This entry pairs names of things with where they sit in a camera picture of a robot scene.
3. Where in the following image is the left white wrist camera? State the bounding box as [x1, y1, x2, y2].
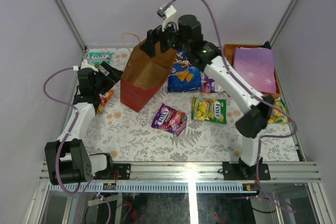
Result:
[72, 60, 99, 72]

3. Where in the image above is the purple Fox's packet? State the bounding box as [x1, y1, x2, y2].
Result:
[201, 72, 224, 93]
[151, 103, 187, 136]

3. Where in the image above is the red brown paper bag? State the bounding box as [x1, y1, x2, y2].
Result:
[120, 40, 177, 112]

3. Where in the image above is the blue chips bag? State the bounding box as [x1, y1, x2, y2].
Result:
[167, 51, 201, 93]

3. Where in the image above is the aluminium front rail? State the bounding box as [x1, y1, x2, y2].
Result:
[39, 159, 322, 183]

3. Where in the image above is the purple Frozen cloth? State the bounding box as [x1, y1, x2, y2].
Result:
[233, 47, 277, 94]

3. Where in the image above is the green yellow candy packet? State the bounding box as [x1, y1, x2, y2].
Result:
[268, 99, 291, 124]

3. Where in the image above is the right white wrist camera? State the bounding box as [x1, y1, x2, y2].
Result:
[157, 5, 176, 31]

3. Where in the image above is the orange wooden tray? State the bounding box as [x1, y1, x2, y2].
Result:
[224, 44, 281, 99]

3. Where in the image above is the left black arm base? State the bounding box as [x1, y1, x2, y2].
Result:
[104, 156, 131, 181]

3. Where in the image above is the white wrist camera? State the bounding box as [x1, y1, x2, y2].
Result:
[157, 5, 176, 31]
[72, 60, 99, 72]

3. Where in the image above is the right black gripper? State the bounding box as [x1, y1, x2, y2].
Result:
[139, 16, 190, 59]

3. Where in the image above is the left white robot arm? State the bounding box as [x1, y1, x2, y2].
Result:
[45, 60, 123, 185]

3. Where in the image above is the grey slotted cable duct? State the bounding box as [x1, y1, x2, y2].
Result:
[49, 183, 259, 193]

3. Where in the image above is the orange red candy packet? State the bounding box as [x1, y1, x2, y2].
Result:
[97, 90, 114, 114]

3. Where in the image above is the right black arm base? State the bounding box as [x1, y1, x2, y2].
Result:
[217, 157, 270, 180]

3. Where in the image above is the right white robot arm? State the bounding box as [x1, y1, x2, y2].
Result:
[140, 15, 275, 179]

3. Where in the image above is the teal mint Fox's packet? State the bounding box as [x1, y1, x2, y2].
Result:
[88, 52, 112, 75]

